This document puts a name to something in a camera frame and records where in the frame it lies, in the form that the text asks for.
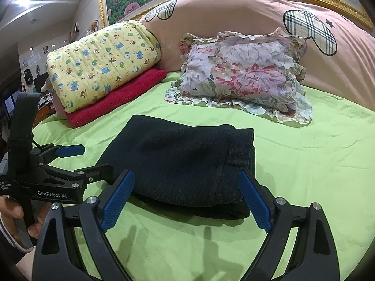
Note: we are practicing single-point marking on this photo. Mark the person's left hand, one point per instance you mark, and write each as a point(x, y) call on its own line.
point(11, 209)

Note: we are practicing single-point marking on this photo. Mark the pink quilt with plaid hearts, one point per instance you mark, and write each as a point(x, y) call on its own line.
point(240, 14)

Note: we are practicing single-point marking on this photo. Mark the floral ruffled pillow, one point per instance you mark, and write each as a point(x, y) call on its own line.
point(243, 76)

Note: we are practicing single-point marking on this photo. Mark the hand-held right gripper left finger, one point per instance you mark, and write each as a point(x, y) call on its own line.
point(117, 202)

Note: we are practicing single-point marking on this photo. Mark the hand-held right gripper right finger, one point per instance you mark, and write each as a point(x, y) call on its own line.
point(255, 202)

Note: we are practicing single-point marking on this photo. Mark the yellow printed folded quilt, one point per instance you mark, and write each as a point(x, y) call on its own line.
point(99, 64)

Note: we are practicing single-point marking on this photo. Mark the green bed sheet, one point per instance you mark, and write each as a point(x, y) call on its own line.
point(307, 166)

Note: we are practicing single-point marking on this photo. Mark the person's left forearm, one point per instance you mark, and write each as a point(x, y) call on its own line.
point(11, 246)

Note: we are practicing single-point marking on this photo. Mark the black pants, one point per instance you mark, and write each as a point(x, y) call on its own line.
point(181, 164)

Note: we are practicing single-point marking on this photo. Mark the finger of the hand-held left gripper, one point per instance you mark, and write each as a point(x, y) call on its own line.
point(96, 172)
point(70, 151)

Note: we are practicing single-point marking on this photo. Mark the red folded blanket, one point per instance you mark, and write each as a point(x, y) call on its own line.
point(117, 96)

